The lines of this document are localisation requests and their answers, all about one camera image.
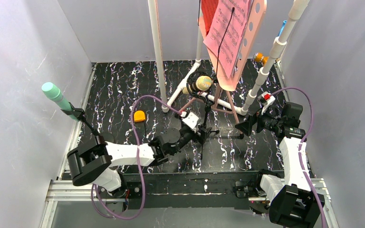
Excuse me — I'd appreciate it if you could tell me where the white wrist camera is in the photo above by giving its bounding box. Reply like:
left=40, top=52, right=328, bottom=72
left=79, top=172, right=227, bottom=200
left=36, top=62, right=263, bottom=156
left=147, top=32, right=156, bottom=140
left=180, top=111, right=200, bottom=133
left=257, top=92, right=276, bottom=115

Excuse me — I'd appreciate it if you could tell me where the pink sheet music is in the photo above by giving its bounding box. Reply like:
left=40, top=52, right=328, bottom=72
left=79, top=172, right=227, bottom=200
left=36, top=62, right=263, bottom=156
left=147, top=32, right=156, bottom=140
left=204, top=0, right=252, bottom=78

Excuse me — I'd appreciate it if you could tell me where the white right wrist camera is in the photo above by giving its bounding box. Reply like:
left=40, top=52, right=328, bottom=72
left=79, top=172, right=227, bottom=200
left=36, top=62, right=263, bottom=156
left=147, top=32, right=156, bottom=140
left=257, top=92, right=276, bottom=115

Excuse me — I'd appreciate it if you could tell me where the pink music stand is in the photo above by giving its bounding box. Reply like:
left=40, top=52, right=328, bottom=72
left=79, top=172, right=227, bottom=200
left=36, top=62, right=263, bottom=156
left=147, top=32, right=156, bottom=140
left=182, top=0, right=267, bottom=121

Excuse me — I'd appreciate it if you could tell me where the orange tape measure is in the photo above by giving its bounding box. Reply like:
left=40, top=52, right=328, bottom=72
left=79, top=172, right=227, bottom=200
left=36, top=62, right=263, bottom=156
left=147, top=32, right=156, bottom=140
left=133, top=110, right=146, bottom=123

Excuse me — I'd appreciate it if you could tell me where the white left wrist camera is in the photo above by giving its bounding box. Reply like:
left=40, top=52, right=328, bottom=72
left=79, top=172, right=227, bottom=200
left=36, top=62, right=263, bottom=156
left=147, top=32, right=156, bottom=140
left=180, top=111, right=200, bottom=133

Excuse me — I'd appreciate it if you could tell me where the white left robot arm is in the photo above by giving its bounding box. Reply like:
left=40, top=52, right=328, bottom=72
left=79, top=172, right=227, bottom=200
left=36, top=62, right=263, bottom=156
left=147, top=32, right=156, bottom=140
left=67, top=124, right=211, bottom=193

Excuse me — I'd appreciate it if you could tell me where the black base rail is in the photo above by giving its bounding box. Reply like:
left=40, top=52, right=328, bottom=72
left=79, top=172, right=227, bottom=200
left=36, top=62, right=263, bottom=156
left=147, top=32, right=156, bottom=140
left=119, top=170, right=297, bottom=210

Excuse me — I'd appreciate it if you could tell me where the blue tube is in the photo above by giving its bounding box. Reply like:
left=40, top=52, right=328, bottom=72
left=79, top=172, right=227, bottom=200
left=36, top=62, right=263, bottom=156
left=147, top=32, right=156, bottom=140
left=278, top=20, right=287, bottom=37

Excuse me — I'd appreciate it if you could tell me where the orange microphone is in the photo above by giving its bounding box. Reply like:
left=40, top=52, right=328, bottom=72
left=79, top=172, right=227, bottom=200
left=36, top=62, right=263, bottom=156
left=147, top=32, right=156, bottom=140
left=253, top=52, right=269, bottom=66

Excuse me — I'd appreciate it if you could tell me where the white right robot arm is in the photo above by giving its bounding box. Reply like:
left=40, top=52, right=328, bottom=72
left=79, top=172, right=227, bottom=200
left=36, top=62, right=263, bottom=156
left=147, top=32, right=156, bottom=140
left=233, top=100, right=325, bottom=228

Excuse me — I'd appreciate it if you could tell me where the white PVC pipe frame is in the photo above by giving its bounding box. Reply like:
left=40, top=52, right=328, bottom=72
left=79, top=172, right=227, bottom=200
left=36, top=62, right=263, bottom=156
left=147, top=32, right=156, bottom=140
left=148, top=0, right=308, bottom=116

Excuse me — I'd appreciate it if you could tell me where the red folder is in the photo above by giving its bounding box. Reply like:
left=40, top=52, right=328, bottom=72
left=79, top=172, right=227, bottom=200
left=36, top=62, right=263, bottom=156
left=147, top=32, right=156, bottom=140
left=201, top=0, right=219, bottom=35

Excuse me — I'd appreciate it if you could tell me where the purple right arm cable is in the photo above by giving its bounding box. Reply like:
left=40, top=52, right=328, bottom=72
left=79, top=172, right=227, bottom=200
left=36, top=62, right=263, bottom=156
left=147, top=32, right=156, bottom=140
left=269, top=87, right=328, bottom=228

